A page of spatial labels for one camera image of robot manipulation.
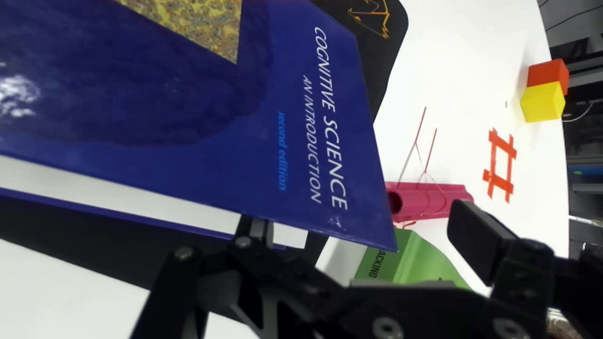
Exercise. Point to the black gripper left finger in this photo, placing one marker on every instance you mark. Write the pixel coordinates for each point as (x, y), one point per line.
(181, 282)

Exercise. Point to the yellow cube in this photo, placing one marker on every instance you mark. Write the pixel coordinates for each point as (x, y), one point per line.
(541, 102)

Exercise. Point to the red cube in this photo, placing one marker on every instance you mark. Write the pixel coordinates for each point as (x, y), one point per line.
(548, 71)

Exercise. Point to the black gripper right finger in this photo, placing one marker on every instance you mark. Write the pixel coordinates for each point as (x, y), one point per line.
(495, 250)

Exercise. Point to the blue hardcover book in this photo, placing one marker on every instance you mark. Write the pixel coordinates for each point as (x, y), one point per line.
(156, 113)

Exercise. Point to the orange hash-shaped piece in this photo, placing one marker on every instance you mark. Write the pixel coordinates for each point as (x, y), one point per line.
(499, 164)

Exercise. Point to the green box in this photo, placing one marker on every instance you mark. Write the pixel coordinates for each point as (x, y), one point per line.
(420, 264)

